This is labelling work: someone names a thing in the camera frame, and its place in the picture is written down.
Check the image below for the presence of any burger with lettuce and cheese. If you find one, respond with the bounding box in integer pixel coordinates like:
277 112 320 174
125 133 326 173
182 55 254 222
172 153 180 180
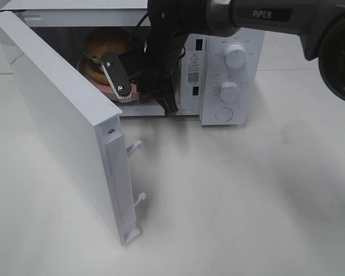
83 27 130 85

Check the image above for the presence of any upper white control knob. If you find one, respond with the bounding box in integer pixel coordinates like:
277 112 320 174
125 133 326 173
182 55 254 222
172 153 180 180
223 43 247 69

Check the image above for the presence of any white microwave door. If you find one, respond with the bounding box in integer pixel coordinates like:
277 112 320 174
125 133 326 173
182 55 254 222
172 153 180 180
0 11 146 245

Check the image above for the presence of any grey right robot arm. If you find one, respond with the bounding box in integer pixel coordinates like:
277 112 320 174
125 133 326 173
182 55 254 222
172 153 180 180
101 1 345 116

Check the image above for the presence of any lower white timer knob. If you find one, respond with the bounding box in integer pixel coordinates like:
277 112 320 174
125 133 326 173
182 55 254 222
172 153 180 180
219 81 240 102

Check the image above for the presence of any pink round plate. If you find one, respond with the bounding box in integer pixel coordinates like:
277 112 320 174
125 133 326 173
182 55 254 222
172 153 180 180
77 57 140 104

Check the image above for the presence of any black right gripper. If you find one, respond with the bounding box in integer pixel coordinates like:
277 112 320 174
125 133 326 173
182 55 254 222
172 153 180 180
101 24 187 117

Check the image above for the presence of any round white door button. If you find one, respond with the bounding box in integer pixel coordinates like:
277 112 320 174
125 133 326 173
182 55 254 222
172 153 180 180
215 108 233 122

